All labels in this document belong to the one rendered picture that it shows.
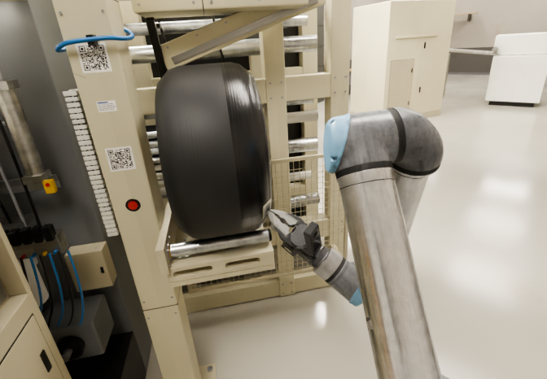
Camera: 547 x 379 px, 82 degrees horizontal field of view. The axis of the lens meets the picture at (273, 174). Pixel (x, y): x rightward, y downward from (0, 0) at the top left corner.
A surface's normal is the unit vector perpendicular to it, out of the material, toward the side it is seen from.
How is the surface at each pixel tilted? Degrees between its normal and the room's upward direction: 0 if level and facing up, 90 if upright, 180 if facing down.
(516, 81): 90
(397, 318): 58
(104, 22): 90
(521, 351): 0
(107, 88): 90
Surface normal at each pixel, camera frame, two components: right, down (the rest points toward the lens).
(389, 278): -0.26, -0.15
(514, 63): -0.62, 0.34
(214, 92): 0.07, -0.48
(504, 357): -0.06, -0.92
